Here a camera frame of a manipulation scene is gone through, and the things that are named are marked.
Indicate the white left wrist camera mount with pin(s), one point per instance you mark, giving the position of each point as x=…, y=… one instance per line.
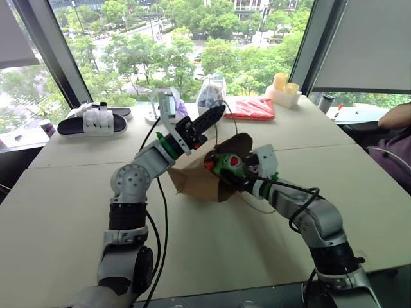
x=167, y=107

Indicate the person's bare forearm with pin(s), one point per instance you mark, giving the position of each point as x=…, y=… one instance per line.
x=396, y=117

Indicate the red plastic packet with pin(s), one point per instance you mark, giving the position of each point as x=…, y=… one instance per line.
x=250, y=109

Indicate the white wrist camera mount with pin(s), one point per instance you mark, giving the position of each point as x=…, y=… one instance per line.
x=266, y=158
x=167, y=107

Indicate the small yellow cup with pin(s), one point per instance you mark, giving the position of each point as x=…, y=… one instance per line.
x=292, y=89

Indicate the black chair armrest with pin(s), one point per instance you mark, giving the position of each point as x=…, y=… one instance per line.
x=361, y=127

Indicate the white round-base stand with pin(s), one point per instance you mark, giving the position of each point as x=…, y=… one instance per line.
x=152, y=110

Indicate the dark window pillar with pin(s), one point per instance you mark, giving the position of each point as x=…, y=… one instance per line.
x=305, y=41
x=53, y=51

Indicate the grey cylindrical bottle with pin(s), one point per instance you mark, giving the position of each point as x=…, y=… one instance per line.
x=327, y=103

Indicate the black and white slipper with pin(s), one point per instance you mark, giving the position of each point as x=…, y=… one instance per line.
x=72, y=126
x=123, y=112

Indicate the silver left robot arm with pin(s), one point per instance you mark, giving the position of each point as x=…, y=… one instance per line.
x=131, y=179

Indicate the grey roller blind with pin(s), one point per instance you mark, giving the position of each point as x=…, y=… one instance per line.
x=366, y=45
x=14, y=35

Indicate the white cup holder block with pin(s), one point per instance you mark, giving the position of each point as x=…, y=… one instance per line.
x=284, y=97

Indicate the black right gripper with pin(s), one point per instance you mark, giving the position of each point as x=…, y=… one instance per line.
x=250, y=173

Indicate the green plush toy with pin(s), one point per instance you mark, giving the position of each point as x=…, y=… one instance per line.
x=229, y=162

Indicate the person's purple shirt torso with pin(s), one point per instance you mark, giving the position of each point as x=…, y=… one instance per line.
x=395, y=157

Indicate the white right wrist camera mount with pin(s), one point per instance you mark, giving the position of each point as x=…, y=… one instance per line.
x=266, y=158

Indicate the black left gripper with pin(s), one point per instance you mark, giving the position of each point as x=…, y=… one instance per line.
x=190, y=132

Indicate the clear plastic bag with items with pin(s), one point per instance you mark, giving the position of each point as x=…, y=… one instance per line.
x=210, y=91

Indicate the purple cloth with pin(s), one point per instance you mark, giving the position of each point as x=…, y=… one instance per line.
x=181, y=107

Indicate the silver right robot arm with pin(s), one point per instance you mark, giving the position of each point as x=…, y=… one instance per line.
x=321, y=218

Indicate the brown paper bag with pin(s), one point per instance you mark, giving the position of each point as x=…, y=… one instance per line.
x=196, y=179

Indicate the white and red can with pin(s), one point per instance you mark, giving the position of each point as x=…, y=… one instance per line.
x=48, y=129

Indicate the large yellow cup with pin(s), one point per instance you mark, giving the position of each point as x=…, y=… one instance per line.
x=280, y=80

